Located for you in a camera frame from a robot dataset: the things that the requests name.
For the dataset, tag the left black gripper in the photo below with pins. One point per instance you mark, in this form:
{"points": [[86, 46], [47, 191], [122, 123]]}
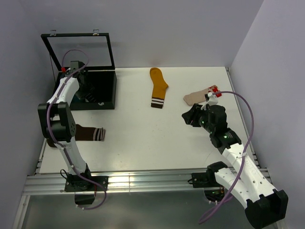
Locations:
{"points": [[89, 88]]}

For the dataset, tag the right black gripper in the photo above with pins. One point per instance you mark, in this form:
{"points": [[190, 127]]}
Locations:
{"points": [[193, 114]]}

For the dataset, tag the black white striped ankle sock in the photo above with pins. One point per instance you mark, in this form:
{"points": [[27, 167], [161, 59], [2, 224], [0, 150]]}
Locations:
{"points": [[90, 98]]}

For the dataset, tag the beige red reindeer sock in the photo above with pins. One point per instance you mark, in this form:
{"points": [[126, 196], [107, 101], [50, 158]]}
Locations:
{"points": [[199, 96]]}

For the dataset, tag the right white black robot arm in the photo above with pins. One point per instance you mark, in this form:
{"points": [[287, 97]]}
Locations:
{"points": [[263, 203]]}

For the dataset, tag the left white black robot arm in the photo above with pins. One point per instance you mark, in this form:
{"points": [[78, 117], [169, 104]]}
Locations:
{"points": [[57, 124]]}

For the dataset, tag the black glass-lid display box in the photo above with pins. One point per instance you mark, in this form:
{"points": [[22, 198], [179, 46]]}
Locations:
{"points": [[93, 49]]}

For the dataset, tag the brown pink striped sock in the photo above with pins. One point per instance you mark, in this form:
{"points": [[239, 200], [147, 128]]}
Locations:
{"points": [[83, 134]]}

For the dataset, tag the mustard yellow striped sock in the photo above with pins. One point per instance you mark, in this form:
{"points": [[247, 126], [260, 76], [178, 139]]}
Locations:
{"points": [[159, 88]]}

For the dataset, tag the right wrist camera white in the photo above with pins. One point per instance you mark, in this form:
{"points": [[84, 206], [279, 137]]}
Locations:
{"points": [[211, 99]]}

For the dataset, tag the aluminium mounting rail frame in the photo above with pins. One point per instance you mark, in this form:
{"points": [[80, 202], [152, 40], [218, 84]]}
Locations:
{"points": [[149, 149]]}

